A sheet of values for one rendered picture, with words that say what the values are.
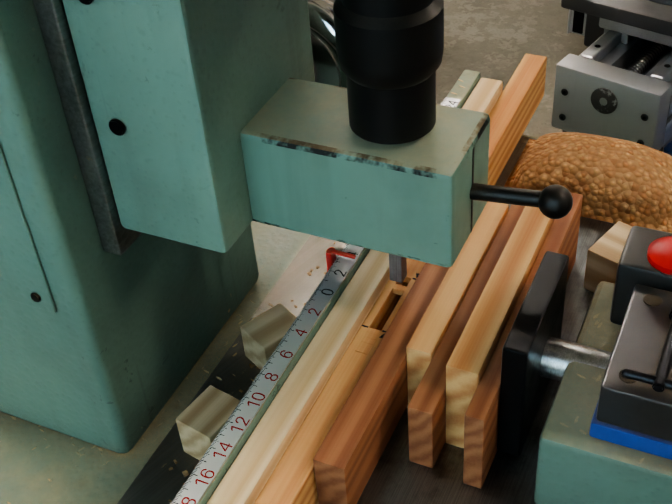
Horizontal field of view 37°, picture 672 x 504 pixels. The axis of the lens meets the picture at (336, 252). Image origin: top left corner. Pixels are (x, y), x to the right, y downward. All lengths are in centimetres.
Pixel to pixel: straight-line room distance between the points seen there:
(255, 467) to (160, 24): 25
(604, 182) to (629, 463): 30
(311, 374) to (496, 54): 229
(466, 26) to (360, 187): 242
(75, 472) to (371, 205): 33
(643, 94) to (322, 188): 68
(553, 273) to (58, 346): 34
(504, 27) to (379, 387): 243
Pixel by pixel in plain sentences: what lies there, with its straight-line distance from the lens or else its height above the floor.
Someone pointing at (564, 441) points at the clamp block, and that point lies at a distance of 57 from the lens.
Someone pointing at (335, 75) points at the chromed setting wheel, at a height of 102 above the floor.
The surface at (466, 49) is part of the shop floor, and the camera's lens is 288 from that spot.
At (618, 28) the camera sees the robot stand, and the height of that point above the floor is 78.
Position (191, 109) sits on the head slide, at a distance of 57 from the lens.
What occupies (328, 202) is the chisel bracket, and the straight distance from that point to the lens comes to 61.
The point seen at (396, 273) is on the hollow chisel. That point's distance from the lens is 67.
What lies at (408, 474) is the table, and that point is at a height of 90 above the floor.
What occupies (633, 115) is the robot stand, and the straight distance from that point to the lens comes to 124.
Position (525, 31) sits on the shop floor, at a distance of 297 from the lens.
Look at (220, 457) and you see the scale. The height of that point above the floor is 96.
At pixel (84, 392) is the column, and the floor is 87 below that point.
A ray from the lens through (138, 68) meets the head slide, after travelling 57.
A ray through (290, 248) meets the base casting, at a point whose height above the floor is 80.
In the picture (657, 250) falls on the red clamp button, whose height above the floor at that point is 102.
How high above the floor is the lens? 140
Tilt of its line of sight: 40 degrees down
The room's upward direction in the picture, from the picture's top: 5 degrees counter-clockwise
